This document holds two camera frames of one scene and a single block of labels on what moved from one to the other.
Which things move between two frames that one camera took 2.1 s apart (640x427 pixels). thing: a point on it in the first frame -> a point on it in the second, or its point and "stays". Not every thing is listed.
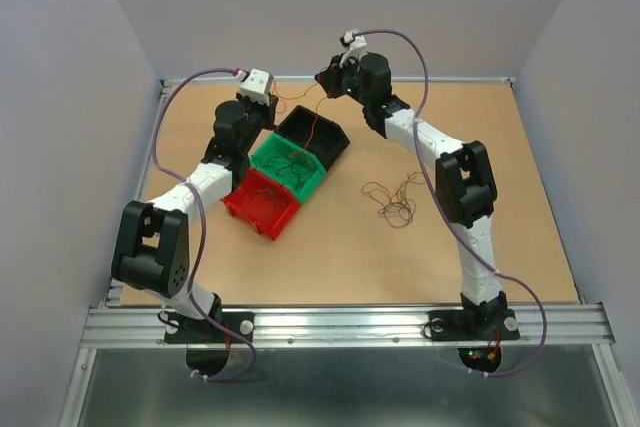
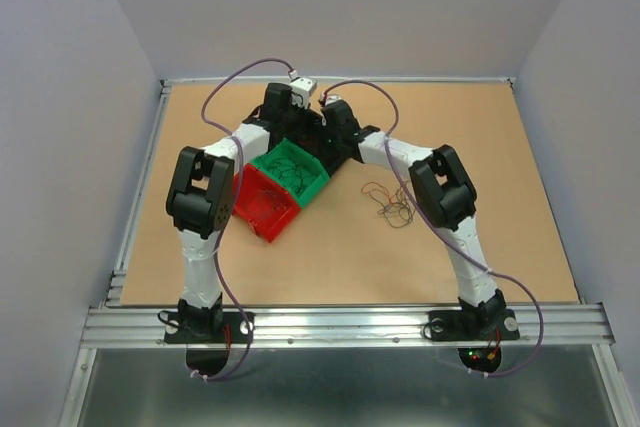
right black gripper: (328, 77) -> (321, 131)
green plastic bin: (289, 163) stays
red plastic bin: (265, 202) stays
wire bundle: (398, 209) stays
